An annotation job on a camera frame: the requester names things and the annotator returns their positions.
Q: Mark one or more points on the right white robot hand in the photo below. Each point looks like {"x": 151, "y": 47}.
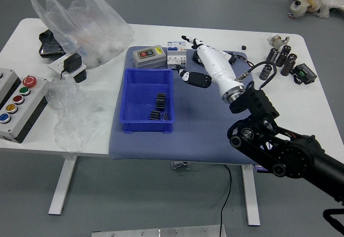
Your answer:
{"x": 217, "y": 65}

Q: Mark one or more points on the big black gear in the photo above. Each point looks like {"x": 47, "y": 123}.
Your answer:
{"x": 160, "y": 101}

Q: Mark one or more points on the small black gear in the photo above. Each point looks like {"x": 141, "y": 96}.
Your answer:
{"x": 154, "y": 115}

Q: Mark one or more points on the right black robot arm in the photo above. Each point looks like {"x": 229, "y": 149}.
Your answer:
{"x": 295, "y": 156}

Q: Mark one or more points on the blue plastic box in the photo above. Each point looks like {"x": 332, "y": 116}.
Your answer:
{"x": 139, "y": 86}

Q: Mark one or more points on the grey coloured-button control box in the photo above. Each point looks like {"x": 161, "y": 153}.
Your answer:
{"x": 32, "y": 97}

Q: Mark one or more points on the black round holder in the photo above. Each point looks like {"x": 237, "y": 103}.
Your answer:
{"x": 195, "y": 58}

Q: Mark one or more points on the white circuit breaker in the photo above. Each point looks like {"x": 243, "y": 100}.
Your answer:
{"x": 176, "y": 54}

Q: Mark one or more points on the black cylindrical capacitor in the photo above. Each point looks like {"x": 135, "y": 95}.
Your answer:
{"x": 287, "y": 67}
{"x": 285, "y": 49}
{"x": 272, "y": 55}
{"x": 281, "y": 59}
{"x": 265, "y": 72}
{"x": 292, "y": 57}

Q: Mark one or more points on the silver metal fitting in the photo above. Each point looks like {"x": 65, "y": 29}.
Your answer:
{"x": 276, "y": 41}

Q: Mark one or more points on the small metal screws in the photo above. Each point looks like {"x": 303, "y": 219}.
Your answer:
{"x": 165, "y": 116}

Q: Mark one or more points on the blue-grey padded mat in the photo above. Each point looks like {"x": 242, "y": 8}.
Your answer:
{"x": 188, "y": 140}

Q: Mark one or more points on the black module with green terminal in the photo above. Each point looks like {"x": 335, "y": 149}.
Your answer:
{"x": 305, "y": 71}

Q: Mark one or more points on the purple label card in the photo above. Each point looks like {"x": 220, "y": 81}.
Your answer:
{"x": 260, "y": 169}

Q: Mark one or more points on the large clear plastic bag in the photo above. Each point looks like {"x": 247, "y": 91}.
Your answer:
{"x": 88, "y": 32}

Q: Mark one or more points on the white table leg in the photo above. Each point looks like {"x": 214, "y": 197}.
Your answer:
{"x": 63, "y": 186}
{"x": 251, "y": 194}

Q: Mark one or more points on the black rectangular block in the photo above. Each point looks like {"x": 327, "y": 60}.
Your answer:
{"x": 80, "y": 76}

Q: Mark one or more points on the black power adapter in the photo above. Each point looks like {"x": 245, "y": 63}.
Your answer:
{"x": 72, "y": 62}

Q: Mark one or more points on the crumpled clear plastic wrap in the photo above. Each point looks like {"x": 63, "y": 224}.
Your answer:
{"x": 70, "y": 113}

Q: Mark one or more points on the white flat plate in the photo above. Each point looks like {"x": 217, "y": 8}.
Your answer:
{"x": 55, "y": 66}

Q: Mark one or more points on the black plastic tray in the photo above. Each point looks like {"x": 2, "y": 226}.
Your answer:
{"x": 49, "y": 46}

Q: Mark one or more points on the white wall switch panel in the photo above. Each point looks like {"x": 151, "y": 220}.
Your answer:
{"x": 225, "y": 55}

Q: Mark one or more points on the grey push button switch box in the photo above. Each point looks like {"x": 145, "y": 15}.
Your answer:
{"x": 149, "y": 57}

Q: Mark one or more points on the metal under-table bracket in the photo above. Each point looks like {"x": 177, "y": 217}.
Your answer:
{"x": 180, "y": 165}

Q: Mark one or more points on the aluminium base plate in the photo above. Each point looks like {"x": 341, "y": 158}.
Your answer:
{"x": 161, "y": 233}

